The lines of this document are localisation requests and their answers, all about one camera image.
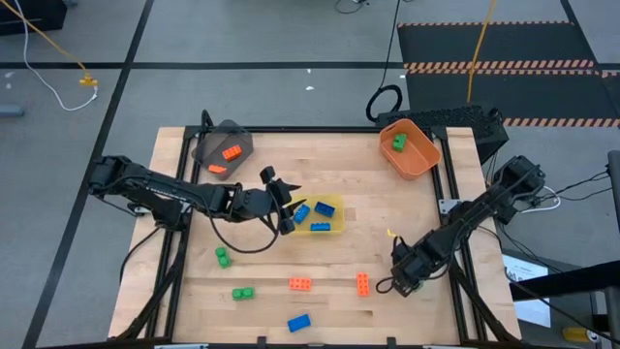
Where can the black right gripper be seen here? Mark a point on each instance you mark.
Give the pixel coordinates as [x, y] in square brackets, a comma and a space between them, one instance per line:
[409, 264]

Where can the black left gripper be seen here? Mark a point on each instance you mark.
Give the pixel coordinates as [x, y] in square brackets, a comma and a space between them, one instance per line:
[257, 203]

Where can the blue toy building block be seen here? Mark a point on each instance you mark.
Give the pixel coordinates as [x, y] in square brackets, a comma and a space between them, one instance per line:
[301, 213]
[299, 323]
[320, 226]
[324, 209]

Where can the orange toy building block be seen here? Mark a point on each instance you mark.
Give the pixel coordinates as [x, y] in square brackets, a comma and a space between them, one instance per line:
[217, 169]
[232, 152]
[362, 284]
[300, 284]

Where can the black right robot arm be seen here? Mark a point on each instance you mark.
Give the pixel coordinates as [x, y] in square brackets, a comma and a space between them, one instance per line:
[474, 213]

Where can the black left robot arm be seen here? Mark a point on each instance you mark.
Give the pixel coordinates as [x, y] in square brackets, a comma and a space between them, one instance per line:
[164, 191]

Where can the small yellow tag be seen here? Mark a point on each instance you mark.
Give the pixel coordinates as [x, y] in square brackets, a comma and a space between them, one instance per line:
[391, 233]

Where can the yellow translucent plastic bin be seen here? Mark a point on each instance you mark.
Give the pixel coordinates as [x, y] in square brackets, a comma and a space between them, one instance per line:
[336, 228]

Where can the grey translucent plastic bin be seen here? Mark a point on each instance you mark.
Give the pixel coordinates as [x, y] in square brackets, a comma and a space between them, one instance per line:
[213, 152]

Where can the orange plastic bin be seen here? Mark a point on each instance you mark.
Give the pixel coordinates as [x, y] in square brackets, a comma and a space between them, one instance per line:
[416, 160]

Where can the white paper sheet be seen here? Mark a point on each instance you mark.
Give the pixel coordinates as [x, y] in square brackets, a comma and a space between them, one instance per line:
[533, 310]

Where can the black stand bar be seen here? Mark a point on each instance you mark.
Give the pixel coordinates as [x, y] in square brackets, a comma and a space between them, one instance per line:
[571, 281]

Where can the small yellow object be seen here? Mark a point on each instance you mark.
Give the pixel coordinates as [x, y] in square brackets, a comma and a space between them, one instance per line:
[576, 334]

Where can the black hazard-striped floor mat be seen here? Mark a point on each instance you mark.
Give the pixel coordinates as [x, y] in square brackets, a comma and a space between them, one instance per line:
[533, 97]
[508, 43]

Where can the grey flat object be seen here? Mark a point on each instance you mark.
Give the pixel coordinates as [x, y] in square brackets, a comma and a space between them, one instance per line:
[12, 110]

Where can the black equipment box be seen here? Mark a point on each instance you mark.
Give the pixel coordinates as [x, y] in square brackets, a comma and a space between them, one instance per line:
[29, 19]

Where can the black aluminium table frame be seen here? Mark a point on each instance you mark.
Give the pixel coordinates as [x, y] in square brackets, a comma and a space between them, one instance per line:
[315, 129]

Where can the grey post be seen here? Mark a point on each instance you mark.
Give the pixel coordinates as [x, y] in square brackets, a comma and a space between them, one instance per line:
[615, 194]

